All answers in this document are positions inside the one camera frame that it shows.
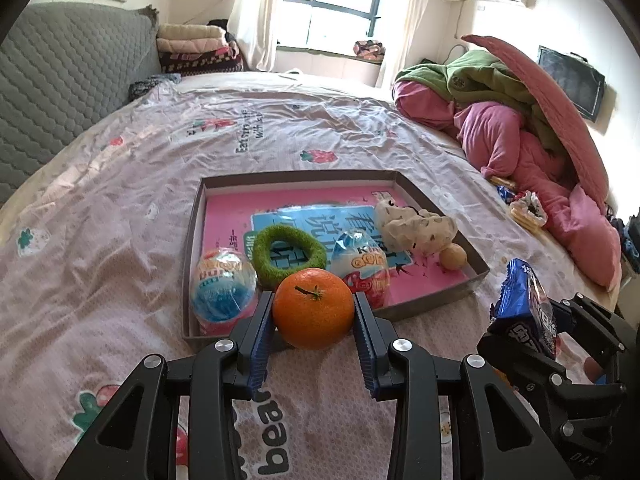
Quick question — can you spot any large orange with stem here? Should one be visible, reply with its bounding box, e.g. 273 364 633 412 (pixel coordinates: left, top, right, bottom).
271 268 355 351

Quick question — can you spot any walnut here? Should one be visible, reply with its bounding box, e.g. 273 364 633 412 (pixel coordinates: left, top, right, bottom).
439 244 469 272

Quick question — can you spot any grey quilted headboard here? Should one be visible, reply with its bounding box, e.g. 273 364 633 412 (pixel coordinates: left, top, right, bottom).
0 2 161 206

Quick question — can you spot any dusty pink quilted cushion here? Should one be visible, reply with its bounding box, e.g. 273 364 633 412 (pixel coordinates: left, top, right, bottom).
461 34 610 211

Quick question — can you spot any pink pillow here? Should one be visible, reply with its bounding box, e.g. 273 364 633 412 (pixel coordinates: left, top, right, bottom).
567 182 623 292

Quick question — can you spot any blue cookie packet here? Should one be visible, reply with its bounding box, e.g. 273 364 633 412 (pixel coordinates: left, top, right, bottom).
489 259 558 361

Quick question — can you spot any wide white curtain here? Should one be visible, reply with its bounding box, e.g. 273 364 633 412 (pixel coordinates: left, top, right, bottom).
227 0 286 73

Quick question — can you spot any green fuzzy hair tie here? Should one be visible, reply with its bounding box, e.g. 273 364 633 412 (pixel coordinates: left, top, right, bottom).
251 225 328 291

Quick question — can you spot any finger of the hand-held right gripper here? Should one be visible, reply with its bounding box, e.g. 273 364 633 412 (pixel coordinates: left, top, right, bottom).
476 332 566 401
550 292 638 386

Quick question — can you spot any floral bag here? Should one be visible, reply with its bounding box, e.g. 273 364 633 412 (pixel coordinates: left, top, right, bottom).
353 40 386 63

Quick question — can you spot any cream folded blanket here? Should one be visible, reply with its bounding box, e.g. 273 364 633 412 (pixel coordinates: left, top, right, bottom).
157 23 226 43

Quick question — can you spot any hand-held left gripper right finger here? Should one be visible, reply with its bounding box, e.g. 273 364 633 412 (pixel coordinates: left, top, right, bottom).
352 291 576 480

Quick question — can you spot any toy egg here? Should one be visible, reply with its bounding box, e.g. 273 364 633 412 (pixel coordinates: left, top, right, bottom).
334 229 401 308
191 249 258 333

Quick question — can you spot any yellow cracker packet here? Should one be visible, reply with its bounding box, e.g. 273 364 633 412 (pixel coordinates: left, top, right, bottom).
509 202 543 233

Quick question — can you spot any green blanket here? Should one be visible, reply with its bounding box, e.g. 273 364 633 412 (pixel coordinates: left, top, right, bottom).
395 50 566 153

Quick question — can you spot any dark blue patterned cloth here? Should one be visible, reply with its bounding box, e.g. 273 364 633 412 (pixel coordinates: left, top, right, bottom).
129 73 182 103

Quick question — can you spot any dark checked folded blanket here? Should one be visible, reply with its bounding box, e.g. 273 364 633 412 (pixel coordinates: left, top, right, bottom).
159 51 246 77

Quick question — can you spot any narrow white curtain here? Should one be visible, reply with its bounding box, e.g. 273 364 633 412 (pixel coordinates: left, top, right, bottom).
375 0 443 88

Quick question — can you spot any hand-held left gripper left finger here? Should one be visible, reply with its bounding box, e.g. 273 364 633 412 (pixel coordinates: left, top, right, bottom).
55 290 276 480

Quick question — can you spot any black garment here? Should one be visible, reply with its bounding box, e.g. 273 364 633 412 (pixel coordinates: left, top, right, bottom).
207 19 238 43

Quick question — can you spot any pink folded blanket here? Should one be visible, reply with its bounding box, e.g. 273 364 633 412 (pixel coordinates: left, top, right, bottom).
157 37 236 57

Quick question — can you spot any black television screen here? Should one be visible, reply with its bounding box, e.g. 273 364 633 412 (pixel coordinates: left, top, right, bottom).
537 45 607 122

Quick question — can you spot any grey cardboard box tray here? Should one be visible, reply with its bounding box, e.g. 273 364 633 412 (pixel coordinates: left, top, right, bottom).
181 170 491 352

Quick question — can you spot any floral scrunchie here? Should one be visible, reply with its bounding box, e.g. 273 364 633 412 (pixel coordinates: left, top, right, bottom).
517 191 549 226

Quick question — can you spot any white window sill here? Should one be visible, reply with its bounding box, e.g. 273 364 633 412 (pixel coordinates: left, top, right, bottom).
277 46 383 86

